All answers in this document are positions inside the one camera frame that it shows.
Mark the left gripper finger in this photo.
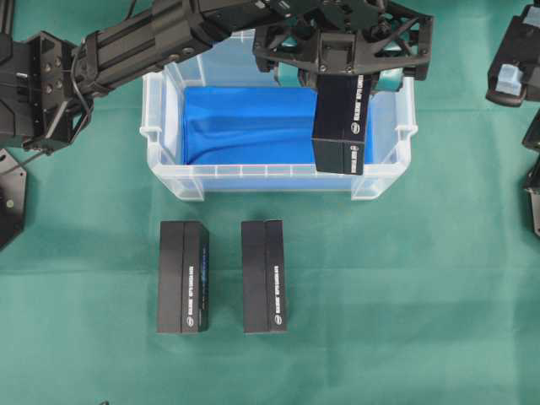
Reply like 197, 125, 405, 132
375, 69, 403, 92
273, 63, 316, 89

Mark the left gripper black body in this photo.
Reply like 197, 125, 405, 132
253, 1, 435, 80

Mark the black camera box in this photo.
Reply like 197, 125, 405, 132
311, 74, 373, 176
240, 220, 288, 334
157, 221, 209, 334

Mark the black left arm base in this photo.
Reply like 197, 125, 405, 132
0, 148, 27, 250

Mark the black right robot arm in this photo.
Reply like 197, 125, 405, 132
485, 1, 539, 238

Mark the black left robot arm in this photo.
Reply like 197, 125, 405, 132
1, 1, 435, 154

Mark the clear plastic storage case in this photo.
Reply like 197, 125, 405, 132
140, 30, 418, 202

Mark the blue plastic liner sheet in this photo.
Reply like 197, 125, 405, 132
181, 86, 378, 165

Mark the green table cloth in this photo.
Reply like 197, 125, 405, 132
1, 1, 539, 404

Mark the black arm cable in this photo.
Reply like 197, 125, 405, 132
0, 54, 96, 170

